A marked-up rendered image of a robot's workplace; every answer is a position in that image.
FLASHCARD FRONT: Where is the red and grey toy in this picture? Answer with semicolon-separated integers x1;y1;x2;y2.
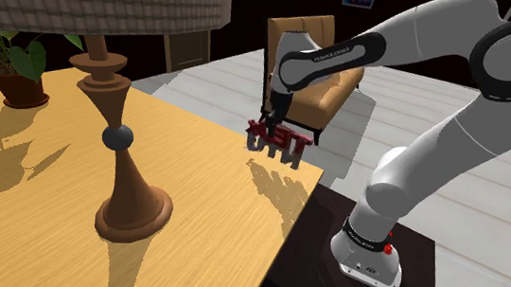
244;113;316;173

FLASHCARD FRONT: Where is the tan armchair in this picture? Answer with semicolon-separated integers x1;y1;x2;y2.
253;9;372;151

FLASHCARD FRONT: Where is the brown wooden door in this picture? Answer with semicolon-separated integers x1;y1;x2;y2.
162;28;215;74

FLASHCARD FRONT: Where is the dark robot stand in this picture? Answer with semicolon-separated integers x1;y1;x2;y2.
237;173;440;287

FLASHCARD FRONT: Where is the brown wooden table lamp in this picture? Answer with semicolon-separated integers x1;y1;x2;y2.
0;0;256;255

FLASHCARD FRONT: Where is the potted green plant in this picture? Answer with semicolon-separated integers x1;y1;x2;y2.
0;15;90;112

